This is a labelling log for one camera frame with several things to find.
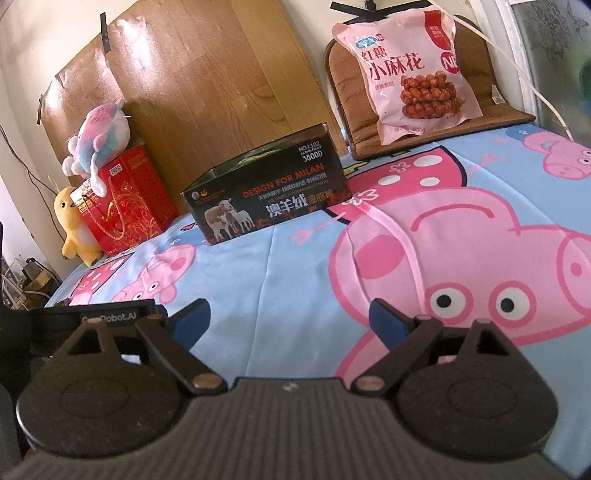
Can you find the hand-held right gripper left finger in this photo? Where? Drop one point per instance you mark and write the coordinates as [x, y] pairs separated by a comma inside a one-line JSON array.
[[190, 317]]

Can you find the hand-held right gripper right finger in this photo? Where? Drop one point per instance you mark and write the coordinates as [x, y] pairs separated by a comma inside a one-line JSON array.
[[390, 318]]

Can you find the black printed box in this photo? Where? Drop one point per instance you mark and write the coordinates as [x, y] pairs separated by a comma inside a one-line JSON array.
[[277, 194]]

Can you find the cardboard box clutter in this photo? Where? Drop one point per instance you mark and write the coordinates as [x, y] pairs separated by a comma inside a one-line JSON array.
[[32, 281]]

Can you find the yellow plush duck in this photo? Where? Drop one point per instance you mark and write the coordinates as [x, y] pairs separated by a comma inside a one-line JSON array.
[[74, 221]]

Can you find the printed cartoon blanket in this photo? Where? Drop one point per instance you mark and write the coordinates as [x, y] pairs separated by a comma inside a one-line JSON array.
[[286, 286]]

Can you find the red gift bag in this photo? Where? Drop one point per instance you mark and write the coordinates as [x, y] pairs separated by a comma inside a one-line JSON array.
[[134, 207]]

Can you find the pink blue plush toy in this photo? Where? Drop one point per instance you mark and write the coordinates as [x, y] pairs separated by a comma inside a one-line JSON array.
[[99, 138]]

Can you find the brown seat cushion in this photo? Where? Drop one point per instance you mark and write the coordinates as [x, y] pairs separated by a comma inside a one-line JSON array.
[[351, 101]]

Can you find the wooden board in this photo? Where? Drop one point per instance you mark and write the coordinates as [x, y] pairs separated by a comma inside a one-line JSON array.
[[207, 83]]

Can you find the large pink snack bag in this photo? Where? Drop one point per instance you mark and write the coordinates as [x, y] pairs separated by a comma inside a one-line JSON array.
[[406, 74]]

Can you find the black tape strip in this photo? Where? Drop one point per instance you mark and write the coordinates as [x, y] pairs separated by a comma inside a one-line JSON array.
[[105, 32], [355, 6]]

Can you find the white window frame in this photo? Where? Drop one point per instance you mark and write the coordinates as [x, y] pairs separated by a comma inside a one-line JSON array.
[[512, 50]]

